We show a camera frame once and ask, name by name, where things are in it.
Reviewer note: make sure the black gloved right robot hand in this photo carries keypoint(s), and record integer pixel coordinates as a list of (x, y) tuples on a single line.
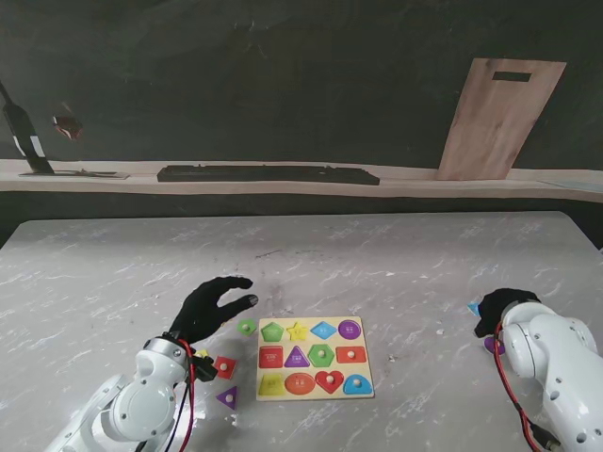
[(494, 311)]

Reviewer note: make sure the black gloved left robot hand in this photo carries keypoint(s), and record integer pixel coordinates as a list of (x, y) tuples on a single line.
[(202, 313)]

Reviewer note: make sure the blue diamond puzzle piece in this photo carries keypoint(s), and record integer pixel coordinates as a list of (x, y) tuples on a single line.
[(473, 308)]

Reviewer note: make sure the purple circle puzzle piece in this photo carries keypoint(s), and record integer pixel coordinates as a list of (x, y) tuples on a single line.
[(490, 346)]

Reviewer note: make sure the wooden shape puzzle board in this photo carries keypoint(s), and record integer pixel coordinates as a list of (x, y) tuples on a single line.
[(311, 339)]

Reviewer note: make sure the green pentagon puzzle piece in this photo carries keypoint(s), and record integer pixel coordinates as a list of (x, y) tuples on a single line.
[(321, 354)]

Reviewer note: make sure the red heart puzzle piece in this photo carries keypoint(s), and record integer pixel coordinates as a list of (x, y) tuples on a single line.
[(330, 380)]

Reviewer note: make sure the orange rectangle puzzle piece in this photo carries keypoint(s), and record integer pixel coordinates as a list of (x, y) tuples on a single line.
[(351, 354)]

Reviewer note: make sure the blue semicircle puzzle piece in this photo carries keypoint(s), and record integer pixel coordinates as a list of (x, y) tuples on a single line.
[(359, 383)]

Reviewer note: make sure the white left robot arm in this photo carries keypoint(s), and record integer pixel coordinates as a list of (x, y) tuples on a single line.
[(136, 409)]

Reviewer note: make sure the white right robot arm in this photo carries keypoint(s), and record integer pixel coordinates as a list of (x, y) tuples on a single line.
[(556, 367)]

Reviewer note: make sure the yellow trapezoid puzzle piece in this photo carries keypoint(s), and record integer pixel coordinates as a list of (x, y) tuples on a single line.
[(201, 352)]

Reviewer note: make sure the green hexagon puzzle piece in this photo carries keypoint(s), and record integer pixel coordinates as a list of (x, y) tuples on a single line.
[(247, 327)]

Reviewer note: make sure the red square puzzle piece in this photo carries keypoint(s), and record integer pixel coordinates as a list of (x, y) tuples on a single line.
[(226, 367)]

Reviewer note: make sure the purple triangle puzzle piece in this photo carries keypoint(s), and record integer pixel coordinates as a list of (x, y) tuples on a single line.
[(229, 398)]

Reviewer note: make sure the flat wooden coaster board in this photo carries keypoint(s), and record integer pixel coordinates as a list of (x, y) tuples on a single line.
[(103, 175)]

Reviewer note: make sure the wooden cutting board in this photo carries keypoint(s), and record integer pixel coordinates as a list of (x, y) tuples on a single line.
[(494, 127)]

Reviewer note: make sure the long wooden shelf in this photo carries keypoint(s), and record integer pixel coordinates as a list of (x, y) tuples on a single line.
[(424, 186)]

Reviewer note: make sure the long black tray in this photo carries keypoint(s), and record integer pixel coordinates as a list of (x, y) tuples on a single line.
[(268, 174)]

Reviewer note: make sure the red wine glass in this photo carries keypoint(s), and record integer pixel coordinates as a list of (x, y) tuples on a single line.
[(68, 126)]

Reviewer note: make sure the dark wine bottle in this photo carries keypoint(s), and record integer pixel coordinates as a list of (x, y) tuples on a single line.
[(23, 132)]

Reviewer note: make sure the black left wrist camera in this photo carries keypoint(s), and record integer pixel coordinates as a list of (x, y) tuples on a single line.
[(205, 368)]

